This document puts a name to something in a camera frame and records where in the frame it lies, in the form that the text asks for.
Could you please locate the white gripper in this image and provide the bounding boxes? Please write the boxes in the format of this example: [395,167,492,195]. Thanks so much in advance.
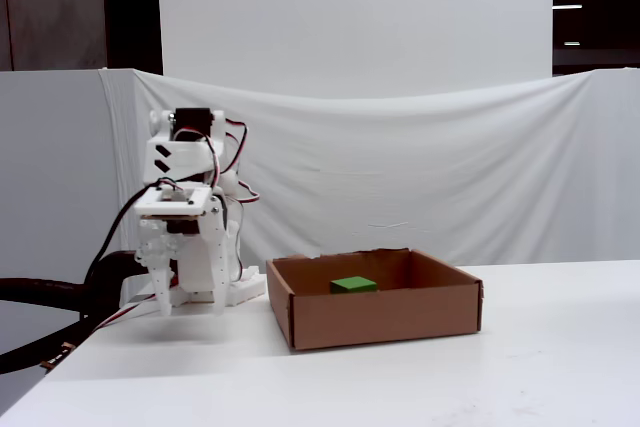
[133,205,232,318]

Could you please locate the green cube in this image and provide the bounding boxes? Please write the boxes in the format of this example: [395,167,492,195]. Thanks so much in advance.
[329,276,379,296]

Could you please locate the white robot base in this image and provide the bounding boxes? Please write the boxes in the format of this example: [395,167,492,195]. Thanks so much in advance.
[118,265,266,316]

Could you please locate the brown cardboard box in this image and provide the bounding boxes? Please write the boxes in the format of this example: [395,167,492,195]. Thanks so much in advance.
[265,247,485,352]

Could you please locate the black chair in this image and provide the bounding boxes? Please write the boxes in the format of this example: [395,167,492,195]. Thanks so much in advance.
[0,248,156,376]

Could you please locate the white partition panel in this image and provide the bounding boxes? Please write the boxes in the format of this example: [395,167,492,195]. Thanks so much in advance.
[0,69,125,311]

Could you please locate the white draped cloth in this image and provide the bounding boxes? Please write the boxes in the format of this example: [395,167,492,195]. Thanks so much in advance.
[97,67,640,273]

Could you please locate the white backdrop screen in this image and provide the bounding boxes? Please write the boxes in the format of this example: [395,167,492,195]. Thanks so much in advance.
[155,0,555,101]

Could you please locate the red white black base cable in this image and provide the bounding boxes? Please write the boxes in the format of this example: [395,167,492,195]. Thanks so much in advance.
[91,291,159,336]

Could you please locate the black camera cable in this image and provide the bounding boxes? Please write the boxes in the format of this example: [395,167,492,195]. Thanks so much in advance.
[80,174,201,324]

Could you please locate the red white black servo cable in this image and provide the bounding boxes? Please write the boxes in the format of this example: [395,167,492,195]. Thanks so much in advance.
[212,118,262,208]

